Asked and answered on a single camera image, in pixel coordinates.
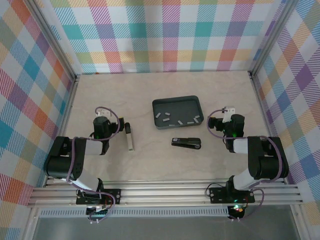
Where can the black stapler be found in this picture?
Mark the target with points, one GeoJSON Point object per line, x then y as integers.
{"type": "Point", "coordinates": [186, 143]}

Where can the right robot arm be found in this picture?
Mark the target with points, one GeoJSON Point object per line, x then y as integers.
{"type": "Point", "coordinates": [270, 165]}

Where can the aluminium side rail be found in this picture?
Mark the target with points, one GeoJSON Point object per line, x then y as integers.
{"type": "Point", "coordinates": [268, 125]}
{"type": "Point", "coordinates": [67, 112]}

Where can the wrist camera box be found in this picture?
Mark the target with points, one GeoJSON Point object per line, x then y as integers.
{"type": "Point", "coordinates": [103, 113]}
{"type": "Point", "coordinates": [228, 112]}

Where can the dark grey plastic tray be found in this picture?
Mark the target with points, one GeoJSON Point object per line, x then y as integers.
{"type": "Point", "coordinates": [180, 107]}

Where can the long aluminium base rail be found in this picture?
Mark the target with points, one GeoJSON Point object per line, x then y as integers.
{"type": "Point", "coordinates": [162, 193]}

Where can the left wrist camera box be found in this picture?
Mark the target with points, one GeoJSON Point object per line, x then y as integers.
{"type": "Point", "coordinates": [103, 113]}

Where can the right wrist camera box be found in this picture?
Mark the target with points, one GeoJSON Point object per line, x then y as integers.
{"type": "Point", "coordinates": [228, 112]}

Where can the aluminium corner post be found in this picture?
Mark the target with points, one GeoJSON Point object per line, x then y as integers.
{"type": "Point", "coordinates": [272, 37]}
{"type": "Point", "coordinates": [52, 37]}

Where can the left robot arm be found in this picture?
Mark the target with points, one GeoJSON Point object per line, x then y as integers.
{"type": "Point", "coordinates": [62, 165]}

